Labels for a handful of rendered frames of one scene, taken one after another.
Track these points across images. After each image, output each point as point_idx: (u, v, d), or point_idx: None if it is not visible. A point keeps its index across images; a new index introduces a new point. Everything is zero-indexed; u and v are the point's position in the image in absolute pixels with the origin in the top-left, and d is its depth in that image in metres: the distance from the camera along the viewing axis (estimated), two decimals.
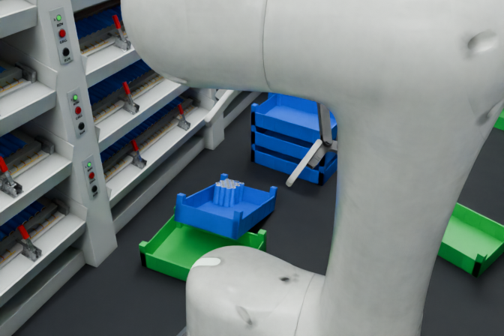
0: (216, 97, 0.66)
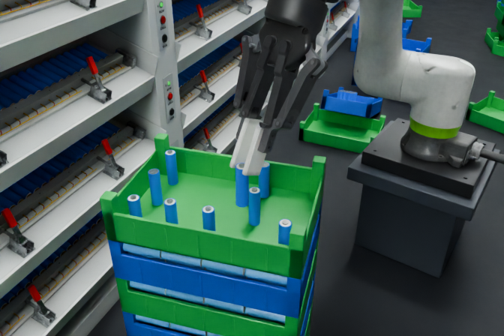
0: (266, 152, 0.63)
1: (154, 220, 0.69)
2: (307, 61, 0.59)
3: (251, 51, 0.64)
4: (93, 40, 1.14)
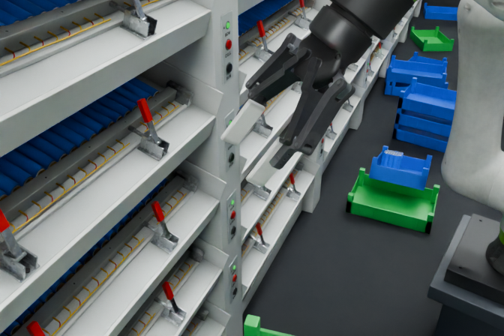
0: (277, 168, 0.60)
1: None
2: (333, 84, 0.57)
3: (287, 50, 0.64)
4: None
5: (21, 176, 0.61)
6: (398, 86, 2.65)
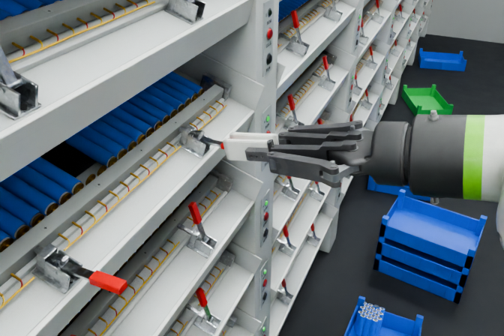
0: (247, 157, 0.63)
1: None
2: (336, 166, 0.55)
3: (346, 130, 0.62)
4: None
5: None
6: None
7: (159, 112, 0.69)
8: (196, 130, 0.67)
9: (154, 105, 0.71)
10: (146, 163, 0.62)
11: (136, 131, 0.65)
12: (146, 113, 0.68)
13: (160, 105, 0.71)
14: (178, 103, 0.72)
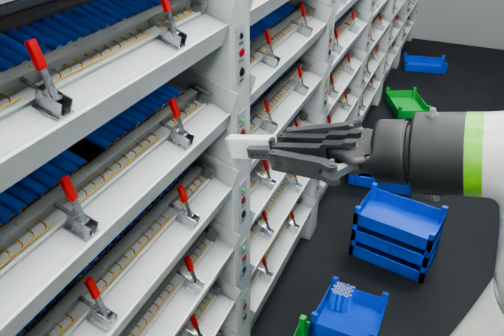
0: (248, 155, 0.63)
1: None
2: (335, 164, 0.55)
3: (346, 128, 0.62)
4: None
5: None
6: (362, 176, 2.34)
7: (146, 110, 0.90)
8: None
9: (142, 105, 0.92)
10: (143, 153, 0.83)
11: (129, 125, 0.85)
12: (136, 112, 0.89)
13: (147, 105, 0.92)
14: (161, 103, 0.93)
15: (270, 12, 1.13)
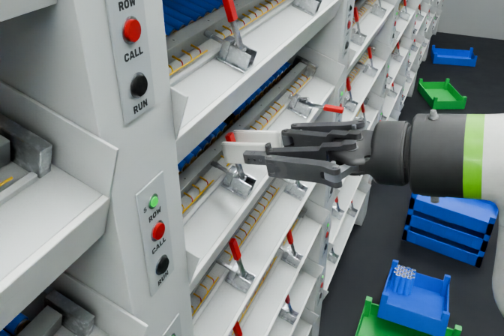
0: (244, 160, 0.62)
1: None
2: (337, 166, 0.55)
3: (348, 128, 0.62)
4: None
5: None
6: None
7: None
8: (302, 97, 0.88)
9: None
10: (271, 120, 0.84)
11: (253, 92, 0.86)
12: None
13: None
14: (276, 74, 0.94)
15: None
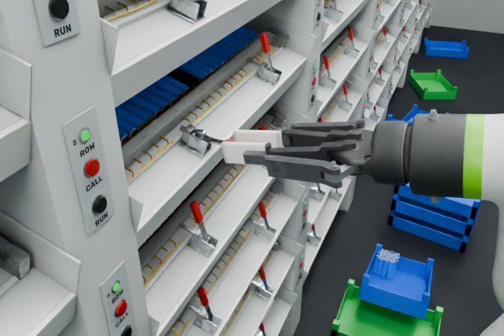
0: (244, 160, 0.62)
1: None
2: (337, 166, 0.55)
3: (348, 128, 0.62)
4: None
5: None
6: None
7: (232, 48, 0.90)
8: (260, 64, 0.89)
9: (227, 44, 0.92)
10: (237, 85, 0.83)
11: (220, 59, 0.86)
12: (223, 49, 0.89)
13: (232, 43, 0.92)
14: (244, 43, 0.93)
15: None
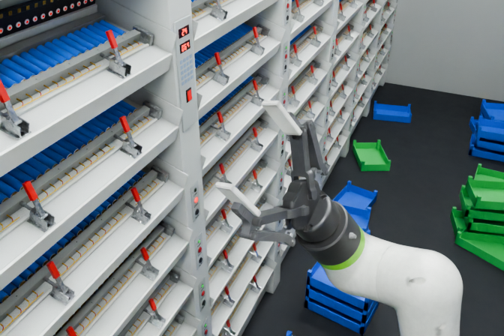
0: (232, 206, 0.63)
1: None
2: (289, 232, 0.71)
3: (317, 167, 0.74)
4: None
5: None
6: None
7: None
8: (144, 265, 1.26)
9: None
10: (123, 288, 1.21)
11: None
12: None
13: None
14: None
15: (221, 156, 1.51)
